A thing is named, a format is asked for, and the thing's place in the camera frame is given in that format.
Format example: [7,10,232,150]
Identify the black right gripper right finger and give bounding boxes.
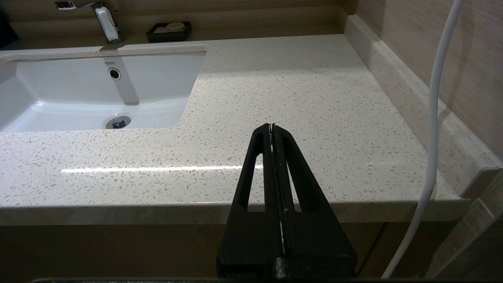
[272,123,357,277]

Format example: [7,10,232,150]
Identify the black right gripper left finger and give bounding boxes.
[217,124,284,277]

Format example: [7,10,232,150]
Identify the wooden vanity cabinet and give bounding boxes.
[0,221,462,280]

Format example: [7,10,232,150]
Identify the chrome sink drain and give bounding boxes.
[105,115,132,130]

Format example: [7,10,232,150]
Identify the black soap dish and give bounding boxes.
[146,21,192,43]

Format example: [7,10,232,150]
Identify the white ceramic sink basin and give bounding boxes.
[0,51,207,133]

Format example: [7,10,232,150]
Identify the chrome faucet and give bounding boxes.
[54,0,127,44]

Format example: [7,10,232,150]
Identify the white hanging cable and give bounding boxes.
[380,0,466,279]

